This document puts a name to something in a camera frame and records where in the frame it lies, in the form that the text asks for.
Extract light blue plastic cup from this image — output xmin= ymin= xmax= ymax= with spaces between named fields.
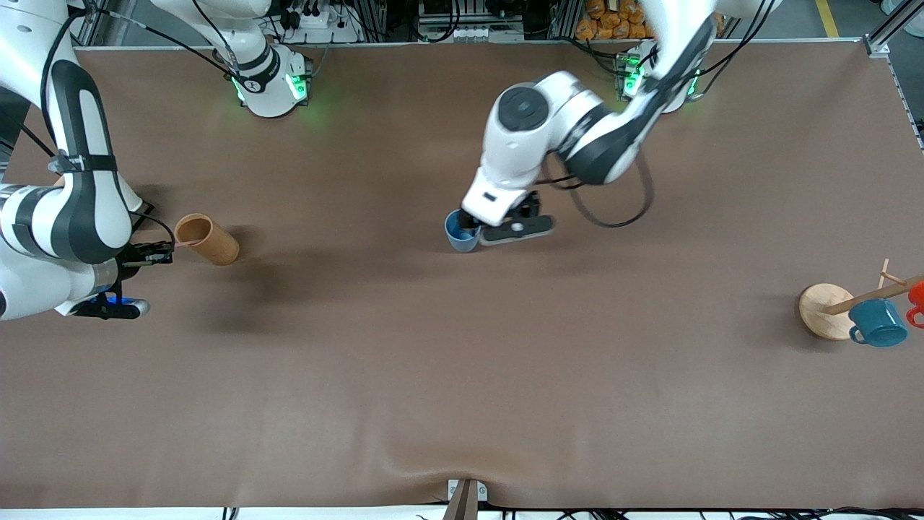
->
xmin=445 ymin=209 xmax=483 ymax=253

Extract brown cylindrical holder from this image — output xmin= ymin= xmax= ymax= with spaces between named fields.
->
xmin=174 ymin=213 xmax=240 ymax=267

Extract brown table cloth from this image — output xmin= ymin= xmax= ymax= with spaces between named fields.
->
xmin=0 ymin=40 xmax=924 ymax=511

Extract pile of orange bread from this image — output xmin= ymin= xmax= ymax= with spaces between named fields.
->
xmin=575 ymin=0 xmax=654 ymax=41

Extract white power strip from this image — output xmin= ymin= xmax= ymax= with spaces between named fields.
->
xmin=278 ymin=0 xmax=362 ymax=44

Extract wooden mug tree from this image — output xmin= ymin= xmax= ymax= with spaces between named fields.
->
xmin=798 ymin=259 xmax=924 ymax=340

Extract teal ceramic mug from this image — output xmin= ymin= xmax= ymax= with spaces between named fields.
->
xmin=848 ymin=298 xmax=909 ymax=348

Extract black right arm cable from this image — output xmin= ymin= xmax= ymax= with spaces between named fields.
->
xmin=42 ymin=0 xmax=243 ymax=174

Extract aluminium frame profile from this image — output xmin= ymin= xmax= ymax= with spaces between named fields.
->
xmin=863 ymin=0 xmax=924 ymax=59
xmin=72 ymin=0 xmax=109 ymax=48

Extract brown camera pole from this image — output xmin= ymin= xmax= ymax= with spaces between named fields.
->
xmin=442 ymin=480 xmax=479 ymax=520

